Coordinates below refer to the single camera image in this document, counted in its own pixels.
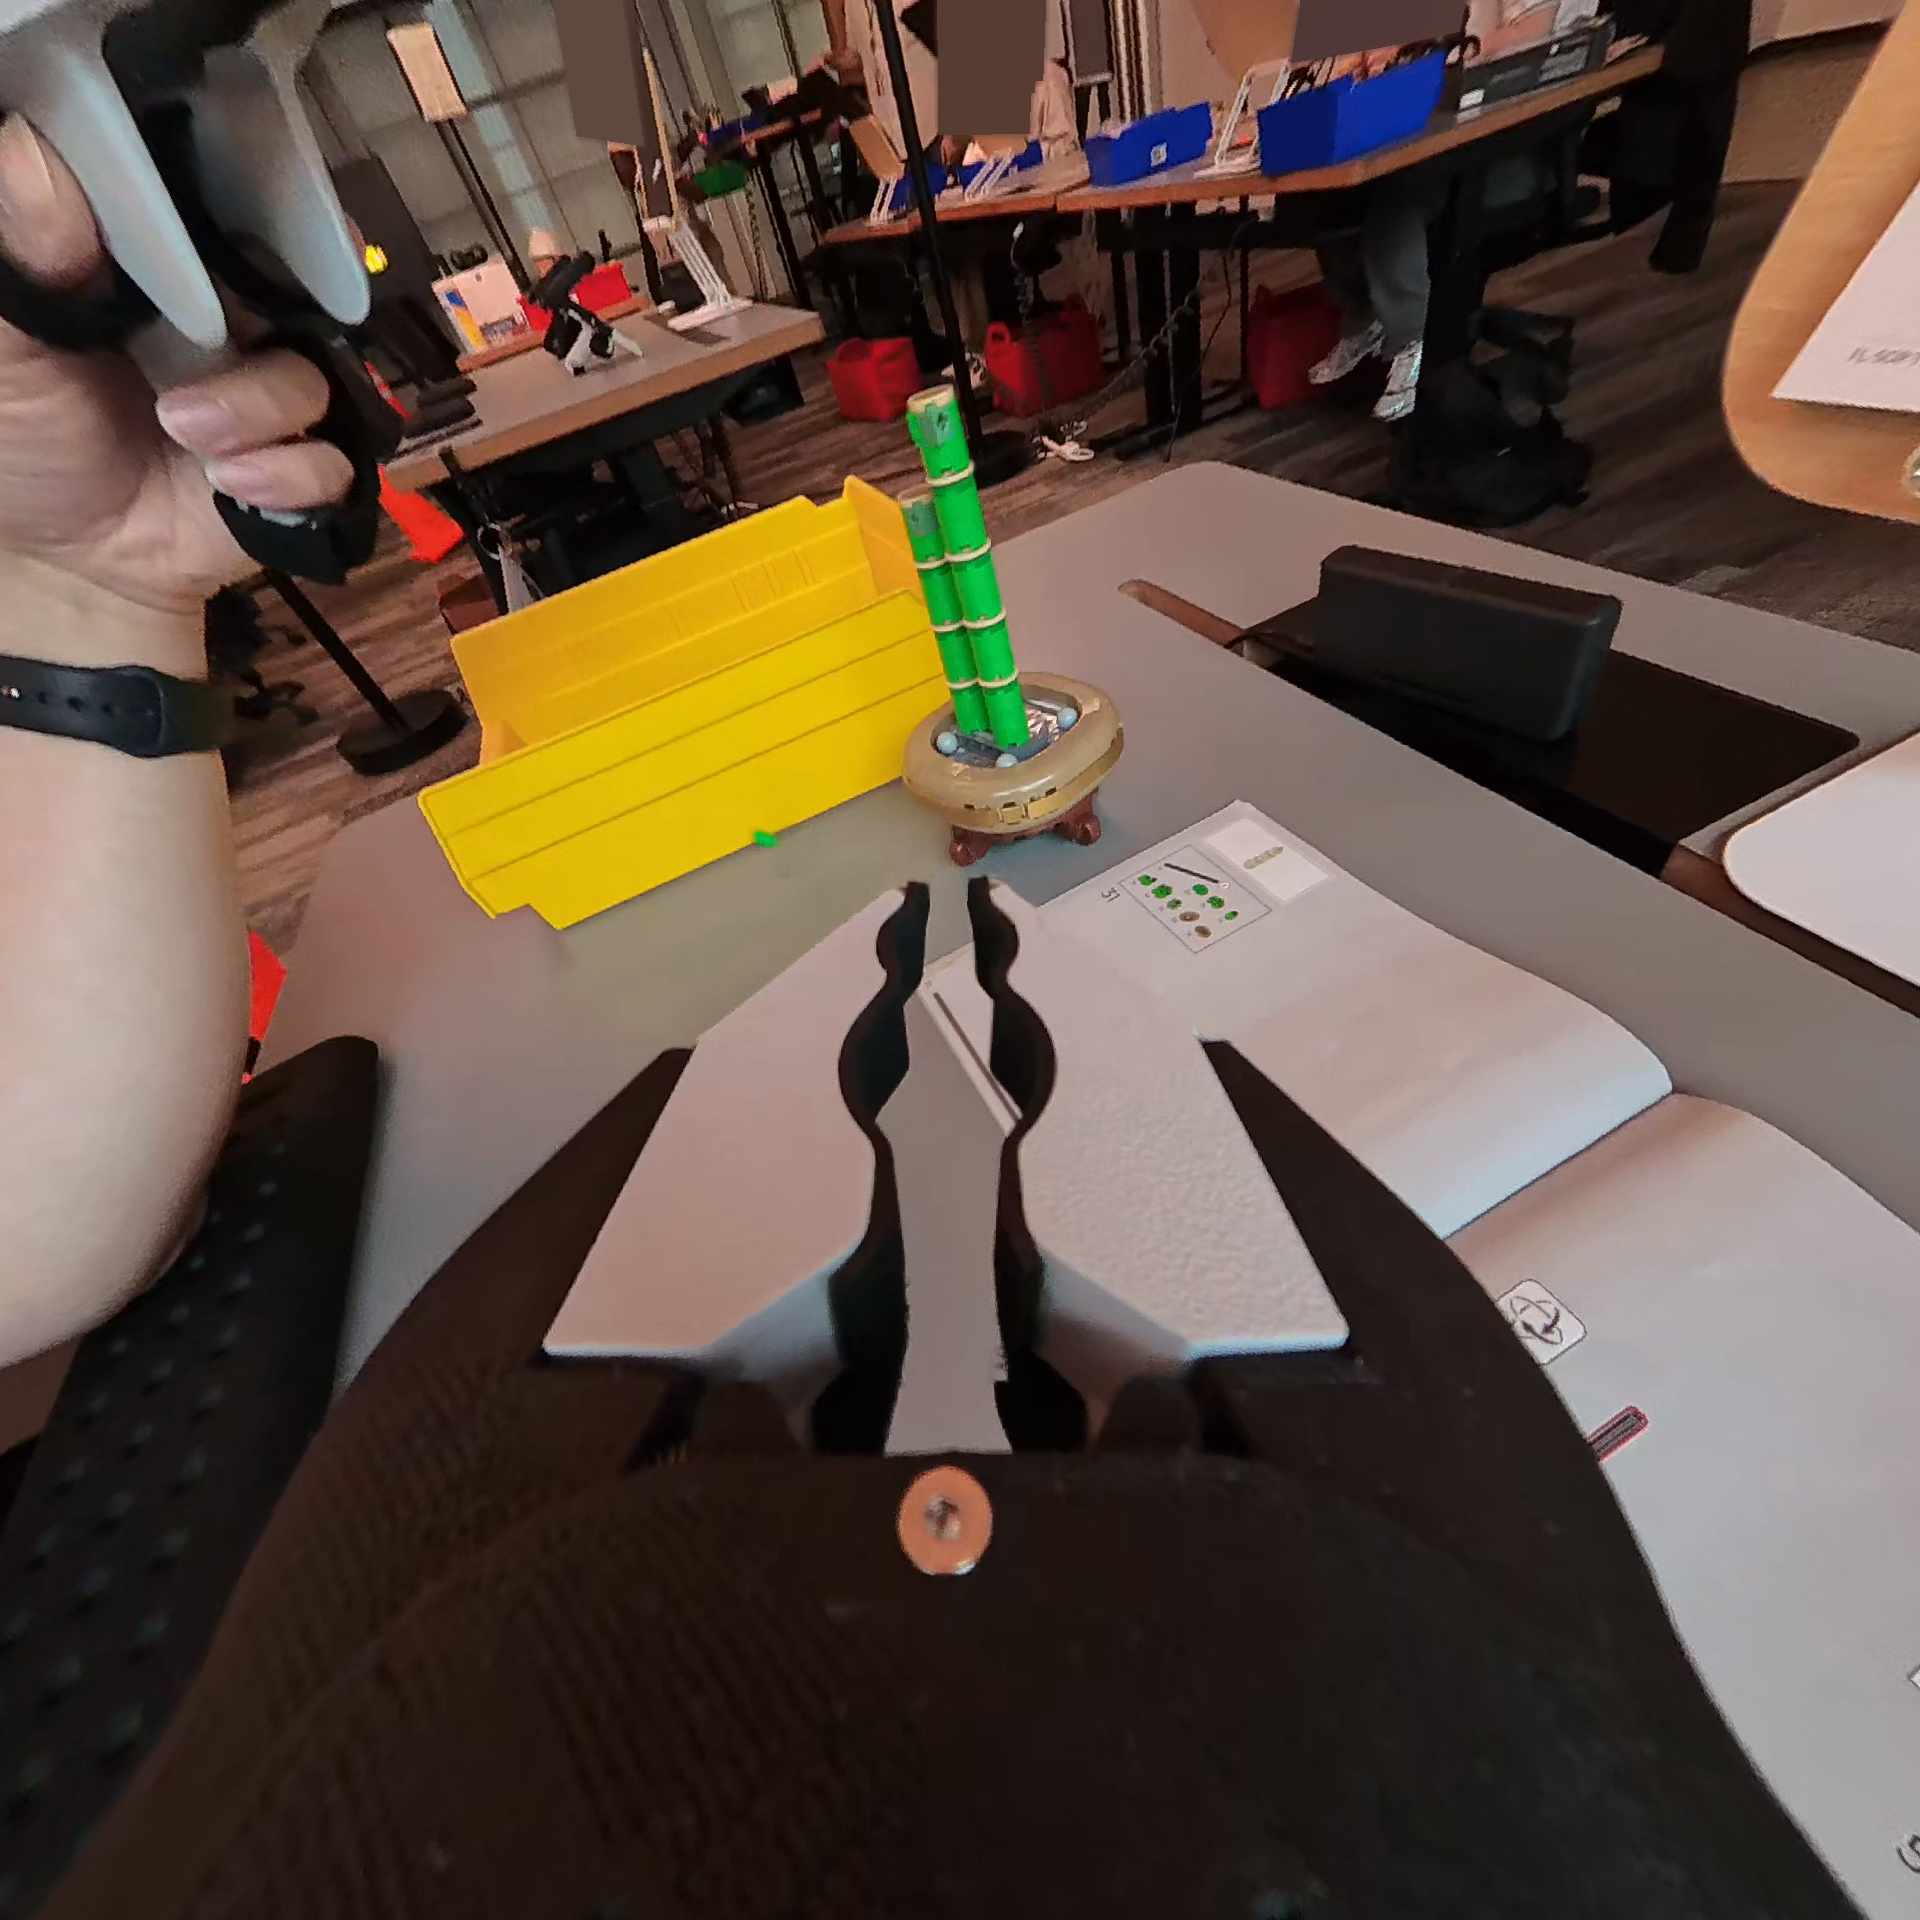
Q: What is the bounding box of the grey desk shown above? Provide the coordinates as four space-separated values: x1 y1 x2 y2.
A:
246 458 1920 1920

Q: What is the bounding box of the yellow plastic bin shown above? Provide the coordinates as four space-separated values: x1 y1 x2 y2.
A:
416 477 961 932

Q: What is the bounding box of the black pole stand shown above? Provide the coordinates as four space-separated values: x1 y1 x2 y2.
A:
871 0 984 452

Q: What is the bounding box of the white instruction booklet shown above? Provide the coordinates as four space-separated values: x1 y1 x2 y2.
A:
915 801 1920 1920

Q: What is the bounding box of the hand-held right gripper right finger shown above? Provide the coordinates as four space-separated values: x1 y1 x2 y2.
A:
967 877 1353 1402

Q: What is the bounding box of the blue plastic bin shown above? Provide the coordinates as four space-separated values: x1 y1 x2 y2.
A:
1257 49 1452 179
1084 104 1216 191

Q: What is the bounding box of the person's left hand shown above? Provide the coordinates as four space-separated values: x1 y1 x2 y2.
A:
0 113 359 671

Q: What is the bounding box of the background grey table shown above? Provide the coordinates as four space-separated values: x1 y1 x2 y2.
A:
381 299 830 501

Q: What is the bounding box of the black mesh office chair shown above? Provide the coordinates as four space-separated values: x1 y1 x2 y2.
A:
0 1035 383 1920

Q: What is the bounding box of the black rectangular device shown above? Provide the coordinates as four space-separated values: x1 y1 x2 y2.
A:
1315 547 1624 745

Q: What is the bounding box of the printed instruction sheet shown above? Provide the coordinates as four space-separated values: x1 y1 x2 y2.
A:
1768 194 1920 417

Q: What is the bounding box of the long background table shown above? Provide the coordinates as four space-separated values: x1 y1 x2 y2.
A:
823 41 1671 250

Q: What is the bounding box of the green bamboo brick model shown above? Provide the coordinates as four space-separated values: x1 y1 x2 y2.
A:
895 383 1126 873

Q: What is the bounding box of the person's left forearm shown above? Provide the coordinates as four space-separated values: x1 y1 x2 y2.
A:
0 599 254 1369

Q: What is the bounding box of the black wristband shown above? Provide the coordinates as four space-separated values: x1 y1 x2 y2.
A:
0 655 245 759

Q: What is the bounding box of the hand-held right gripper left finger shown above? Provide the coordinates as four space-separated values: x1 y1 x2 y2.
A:
544 882 933 1408

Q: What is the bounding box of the red bag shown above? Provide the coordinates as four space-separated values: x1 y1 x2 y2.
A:
982 298 1107 420
1245 280 1347 409
824 337 926 423

